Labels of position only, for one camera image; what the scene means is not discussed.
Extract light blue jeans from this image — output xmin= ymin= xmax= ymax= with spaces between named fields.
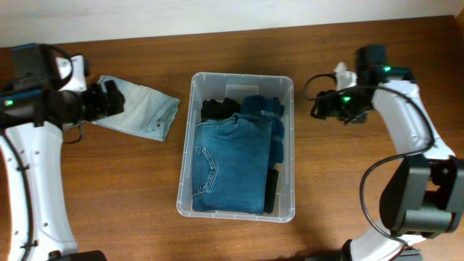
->
xmin=94 ymin=75 xmax=180 ymax=142

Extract blue shirt bundle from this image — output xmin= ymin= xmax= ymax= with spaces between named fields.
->
xmin=241 ymin=95 xmax=285 ymax=169

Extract dark green shirt bundle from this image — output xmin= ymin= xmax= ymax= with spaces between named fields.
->
xmin=264 ymin=169 xmax=278 ymax=214

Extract black shirt bundle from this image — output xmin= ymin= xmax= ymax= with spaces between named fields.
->
xmin=201 ymin=98 xmax=241 ymax=122

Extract medium blue jeans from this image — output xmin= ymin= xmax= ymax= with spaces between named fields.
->
xmin=192 ymin=113 xmax=272 ymax=214

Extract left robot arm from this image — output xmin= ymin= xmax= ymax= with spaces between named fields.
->
xmin=1 ymin=43 xmax=125 ymax=260

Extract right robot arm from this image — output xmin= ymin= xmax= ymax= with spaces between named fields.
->
xmin=310 ymin=45 xmax=463 ymax=260

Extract clear plastic storage bin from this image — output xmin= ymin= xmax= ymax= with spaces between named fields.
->
xmin=176 ymin=72 xmax=295 ymax=223

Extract left black cable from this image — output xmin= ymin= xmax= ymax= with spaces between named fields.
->
xmin=0 ymin=45 xmax=84 ymax=261

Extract black cable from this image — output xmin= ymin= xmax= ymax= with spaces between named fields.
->
xmin=302 ymin=72 xmax=436 ymax=251
xmin=0 ymin=45 xmax=84 ymax=261

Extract right black cable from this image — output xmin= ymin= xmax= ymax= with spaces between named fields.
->
xmin=302 ymin=72 xmax=436 ymax=251

